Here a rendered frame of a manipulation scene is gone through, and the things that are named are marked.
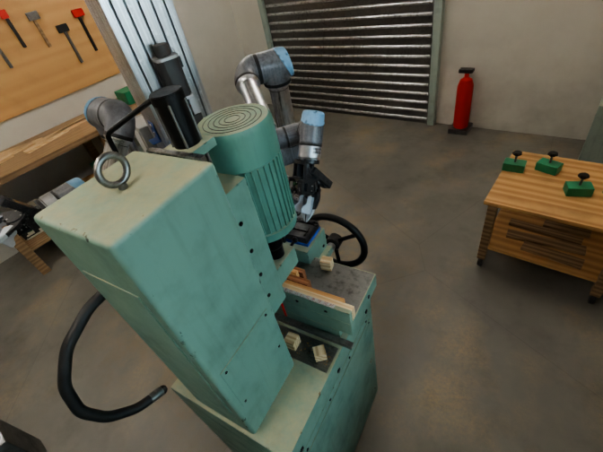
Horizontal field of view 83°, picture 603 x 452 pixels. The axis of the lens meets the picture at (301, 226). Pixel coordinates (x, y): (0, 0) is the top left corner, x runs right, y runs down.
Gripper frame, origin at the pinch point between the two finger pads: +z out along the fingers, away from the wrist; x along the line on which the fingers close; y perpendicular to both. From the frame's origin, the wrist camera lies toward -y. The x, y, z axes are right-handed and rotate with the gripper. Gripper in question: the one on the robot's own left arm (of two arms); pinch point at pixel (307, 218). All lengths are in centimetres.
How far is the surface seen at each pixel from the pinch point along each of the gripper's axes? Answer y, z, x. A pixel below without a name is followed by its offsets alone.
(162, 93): 59, -29, 19
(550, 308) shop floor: -140, 48, 56
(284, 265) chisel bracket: 17.7, 11.7, 9.8
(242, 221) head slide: 41.3, -5.6, 20.4
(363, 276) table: -7.6, 16.1, 21.0
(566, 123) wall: -293, -70, 17
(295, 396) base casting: 21, 46, 23
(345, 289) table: -1.0, 19.8, 19.0
